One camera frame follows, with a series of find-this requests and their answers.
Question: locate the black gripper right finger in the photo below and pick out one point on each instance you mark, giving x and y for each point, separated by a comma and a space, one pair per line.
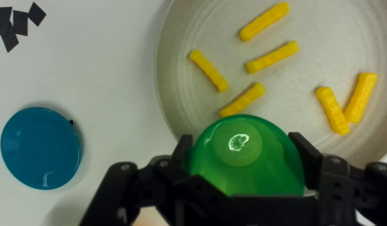
342, 190

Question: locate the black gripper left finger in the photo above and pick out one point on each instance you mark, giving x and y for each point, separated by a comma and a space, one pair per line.
127, 189

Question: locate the yellow toy fry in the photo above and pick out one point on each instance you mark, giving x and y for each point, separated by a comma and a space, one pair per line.
272, 58
205, 64
265, 20
361, 96
335, 114
243, 101

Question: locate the green plastic cup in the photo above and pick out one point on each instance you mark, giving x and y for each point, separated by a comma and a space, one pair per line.
246, 155

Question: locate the beige round plate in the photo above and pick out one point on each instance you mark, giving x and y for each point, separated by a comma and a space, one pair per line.
339, 40

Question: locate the blue round lid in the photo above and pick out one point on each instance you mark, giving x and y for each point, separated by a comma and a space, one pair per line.
42, 148

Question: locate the black tape pieces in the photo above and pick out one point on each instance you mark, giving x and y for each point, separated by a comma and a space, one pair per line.
14, 23

